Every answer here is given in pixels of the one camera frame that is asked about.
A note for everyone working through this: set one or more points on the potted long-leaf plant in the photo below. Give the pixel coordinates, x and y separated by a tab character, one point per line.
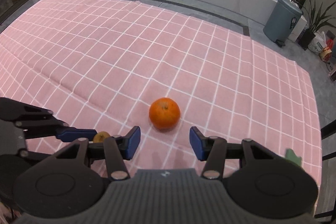
317	19

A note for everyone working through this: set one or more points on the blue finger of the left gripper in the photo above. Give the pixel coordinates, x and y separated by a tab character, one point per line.
69	134

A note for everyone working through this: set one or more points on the pink checked tablecloth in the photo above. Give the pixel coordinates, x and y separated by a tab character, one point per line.
100	64

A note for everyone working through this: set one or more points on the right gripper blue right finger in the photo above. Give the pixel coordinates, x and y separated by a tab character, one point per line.
212	150

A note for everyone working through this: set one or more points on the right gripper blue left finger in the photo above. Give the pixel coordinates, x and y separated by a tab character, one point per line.
119	149

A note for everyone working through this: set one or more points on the white plastic bag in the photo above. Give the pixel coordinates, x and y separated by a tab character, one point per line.
318	43

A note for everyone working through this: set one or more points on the brown kiwi front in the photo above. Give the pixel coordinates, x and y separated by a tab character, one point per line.
100	137

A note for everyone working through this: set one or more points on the far orange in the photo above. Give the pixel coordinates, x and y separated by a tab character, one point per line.
164	113

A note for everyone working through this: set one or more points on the grey pedal trash bin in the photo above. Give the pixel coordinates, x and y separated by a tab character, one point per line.
282	21

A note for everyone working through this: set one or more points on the green colander bowl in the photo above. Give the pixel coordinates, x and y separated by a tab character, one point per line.
292	157

